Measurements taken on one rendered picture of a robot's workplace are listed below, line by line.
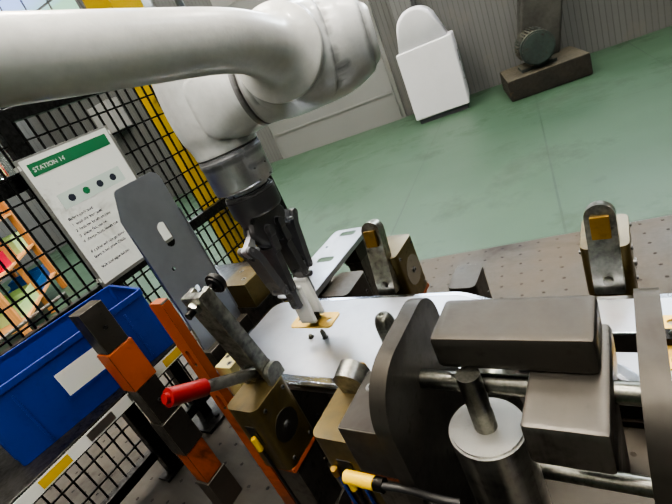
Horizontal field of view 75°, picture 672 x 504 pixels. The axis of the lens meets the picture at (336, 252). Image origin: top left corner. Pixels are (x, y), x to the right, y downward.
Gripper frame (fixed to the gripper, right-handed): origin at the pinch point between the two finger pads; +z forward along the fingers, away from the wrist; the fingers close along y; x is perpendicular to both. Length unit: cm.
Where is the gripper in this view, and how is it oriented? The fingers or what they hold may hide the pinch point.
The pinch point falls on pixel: (304, 300)
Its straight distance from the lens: 71.2
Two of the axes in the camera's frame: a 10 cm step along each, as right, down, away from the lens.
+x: -8.1, 1.0, 5.8
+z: 3.8, 8.4, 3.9
